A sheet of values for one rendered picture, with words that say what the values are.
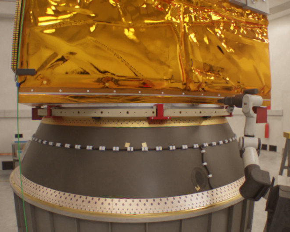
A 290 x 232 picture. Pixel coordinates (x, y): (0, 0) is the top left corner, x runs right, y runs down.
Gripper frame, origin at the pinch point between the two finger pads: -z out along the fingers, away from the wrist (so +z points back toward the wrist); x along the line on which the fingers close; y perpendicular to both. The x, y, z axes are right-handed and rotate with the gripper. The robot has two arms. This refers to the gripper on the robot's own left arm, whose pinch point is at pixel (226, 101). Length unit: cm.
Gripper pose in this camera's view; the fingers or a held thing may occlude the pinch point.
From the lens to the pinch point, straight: 166.0
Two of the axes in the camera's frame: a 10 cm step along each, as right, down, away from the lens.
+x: -9.1, 0.1, -4.0
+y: 0.0, 10.0, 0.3
